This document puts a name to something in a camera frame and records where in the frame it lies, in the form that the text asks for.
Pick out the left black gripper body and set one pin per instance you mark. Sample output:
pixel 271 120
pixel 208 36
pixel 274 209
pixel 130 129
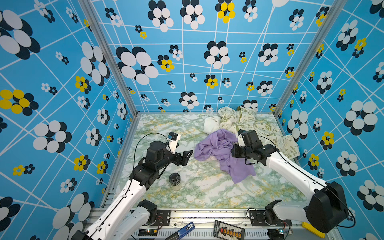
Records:
pixel 174 158

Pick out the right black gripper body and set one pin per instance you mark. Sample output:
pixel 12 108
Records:
pixel 241 151

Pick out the purple cloth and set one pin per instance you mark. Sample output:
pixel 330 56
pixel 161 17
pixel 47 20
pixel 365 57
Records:
pixel 219 145

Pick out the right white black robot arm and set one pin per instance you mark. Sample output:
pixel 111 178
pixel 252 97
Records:
pixel 326 205

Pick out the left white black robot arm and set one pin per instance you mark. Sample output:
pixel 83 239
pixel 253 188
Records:
pixel 124 216

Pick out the green patterned cream cloth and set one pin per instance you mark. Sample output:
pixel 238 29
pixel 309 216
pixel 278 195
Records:
pixel 265 126

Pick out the plain white cloth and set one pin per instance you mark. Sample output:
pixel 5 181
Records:
pixel 212 124

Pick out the glass jar black lid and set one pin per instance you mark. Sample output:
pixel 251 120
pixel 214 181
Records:
pixel 175 181

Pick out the black screwdriver bit case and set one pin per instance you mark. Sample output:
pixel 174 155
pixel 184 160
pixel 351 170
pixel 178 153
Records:
pixel 226 231

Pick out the yellow box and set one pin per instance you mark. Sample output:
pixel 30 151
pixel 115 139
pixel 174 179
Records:
pixel 313 230

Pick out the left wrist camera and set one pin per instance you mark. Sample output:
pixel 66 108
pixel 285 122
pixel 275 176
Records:
pixel 173 139

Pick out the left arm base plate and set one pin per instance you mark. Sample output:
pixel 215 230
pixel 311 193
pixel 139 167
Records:
pixel 162 218

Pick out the aluminium front rail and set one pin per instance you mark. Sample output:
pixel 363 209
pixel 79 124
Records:
pixel 204 220

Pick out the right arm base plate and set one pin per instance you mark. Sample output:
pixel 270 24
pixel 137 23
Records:
pixel 258 219

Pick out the blue handled tool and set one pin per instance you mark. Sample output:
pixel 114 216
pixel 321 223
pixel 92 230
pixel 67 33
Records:
pixel 182 232

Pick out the right aluminium corner post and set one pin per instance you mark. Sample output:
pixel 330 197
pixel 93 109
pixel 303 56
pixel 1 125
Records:
pixel 335 11

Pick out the aluminium corner post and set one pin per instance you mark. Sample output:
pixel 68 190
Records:
pixel 107 52
pixel 335 11

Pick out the left aluminium corner post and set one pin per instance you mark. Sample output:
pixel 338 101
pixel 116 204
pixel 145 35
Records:
pixel 107 52

